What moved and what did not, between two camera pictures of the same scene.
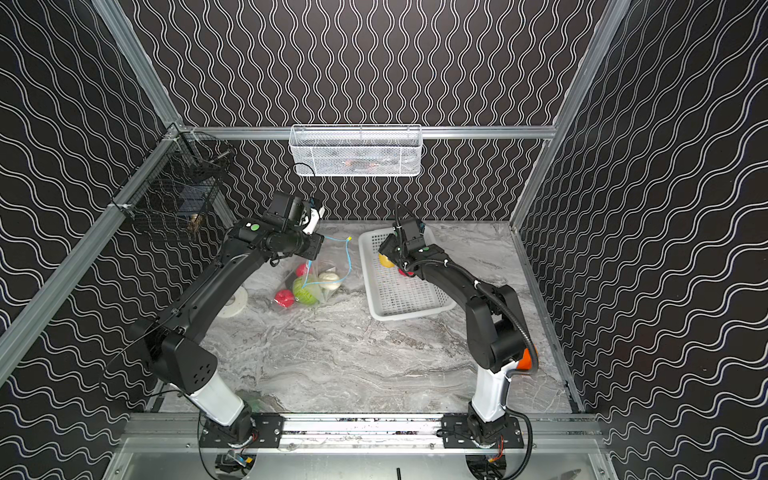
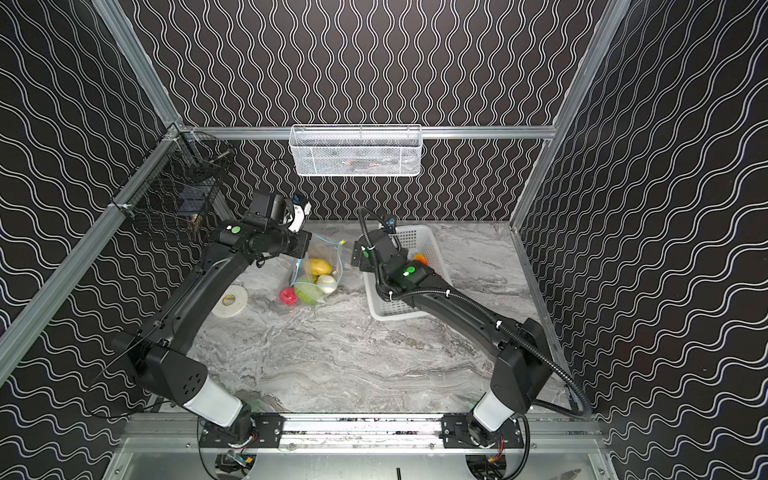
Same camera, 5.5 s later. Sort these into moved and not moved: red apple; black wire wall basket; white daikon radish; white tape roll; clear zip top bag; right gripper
Moved: right gripper; clear zip top bag
Not moved: red apple; black wire wall basket; white daikon radish; white tape roll
